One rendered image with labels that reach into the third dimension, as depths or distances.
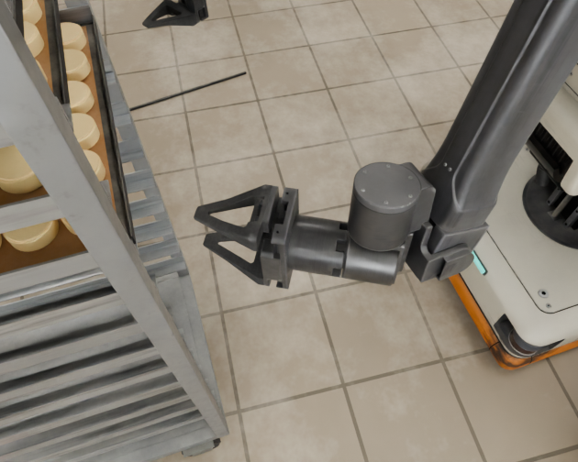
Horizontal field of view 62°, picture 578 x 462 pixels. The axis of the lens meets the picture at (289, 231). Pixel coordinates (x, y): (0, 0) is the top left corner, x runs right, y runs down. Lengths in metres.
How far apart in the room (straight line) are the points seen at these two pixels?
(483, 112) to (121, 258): 0.34
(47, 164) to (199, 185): 1.44
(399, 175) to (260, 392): 1.07
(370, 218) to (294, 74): 1.80
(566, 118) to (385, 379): 0.82
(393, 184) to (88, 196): 0.24
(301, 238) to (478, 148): 0.18
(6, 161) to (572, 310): 1.24
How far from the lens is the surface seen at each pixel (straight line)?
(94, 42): 0.78
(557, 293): 1.39
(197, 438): 1.26
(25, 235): 0.55
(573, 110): 1.09
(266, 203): 0.46
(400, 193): 0.41
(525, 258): 1.41
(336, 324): 1.49
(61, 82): 0.55
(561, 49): 0.41
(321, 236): 0.46
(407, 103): 2.11
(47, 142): 0.35
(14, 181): 0.47
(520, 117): 0.43
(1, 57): 0.31
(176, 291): 1.40
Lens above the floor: 1.38
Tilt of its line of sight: 57 degrees down
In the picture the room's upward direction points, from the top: straight up
